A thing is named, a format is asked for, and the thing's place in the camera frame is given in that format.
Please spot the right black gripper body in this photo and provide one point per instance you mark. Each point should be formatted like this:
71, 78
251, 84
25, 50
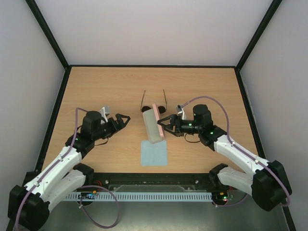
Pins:
175, 124

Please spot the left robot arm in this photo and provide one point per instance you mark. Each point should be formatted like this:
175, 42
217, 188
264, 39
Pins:
30, 205

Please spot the light blue slotted cable duct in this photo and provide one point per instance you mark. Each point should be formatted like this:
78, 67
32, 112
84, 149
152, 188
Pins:
147, 197

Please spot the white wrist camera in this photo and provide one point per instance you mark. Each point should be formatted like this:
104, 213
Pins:
181, 112
105, 112

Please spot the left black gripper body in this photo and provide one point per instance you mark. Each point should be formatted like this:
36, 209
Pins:
106, 132

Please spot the black round sunglasses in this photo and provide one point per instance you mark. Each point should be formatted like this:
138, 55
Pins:
161, 109

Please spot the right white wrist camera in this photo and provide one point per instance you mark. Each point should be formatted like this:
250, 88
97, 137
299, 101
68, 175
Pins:
181, 112

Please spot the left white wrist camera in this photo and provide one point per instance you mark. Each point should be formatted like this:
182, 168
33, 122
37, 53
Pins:
105, 112

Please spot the left controller circuit board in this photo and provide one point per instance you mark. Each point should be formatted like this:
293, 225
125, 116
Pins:
88, 195

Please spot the light blue cleaning cloth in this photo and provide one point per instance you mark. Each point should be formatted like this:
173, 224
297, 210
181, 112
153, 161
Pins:
154, 154

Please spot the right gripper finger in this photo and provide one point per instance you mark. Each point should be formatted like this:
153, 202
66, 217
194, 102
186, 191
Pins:
171, 129
169, 120

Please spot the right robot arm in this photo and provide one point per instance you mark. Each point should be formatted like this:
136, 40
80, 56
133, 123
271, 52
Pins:
266, 182

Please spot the controller circuit board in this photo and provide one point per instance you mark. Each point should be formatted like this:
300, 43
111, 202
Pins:
88, 195
222, 197

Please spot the pink glasses case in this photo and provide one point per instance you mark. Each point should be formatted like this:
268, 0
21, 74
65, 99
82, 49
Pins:
151, 115

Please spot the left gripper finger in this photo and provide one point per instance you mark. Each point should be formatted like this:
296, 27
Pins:
122, 119
114, 126

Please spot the right controller circuit board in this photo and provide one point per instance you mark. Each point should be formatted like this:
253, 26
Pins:
222, 197

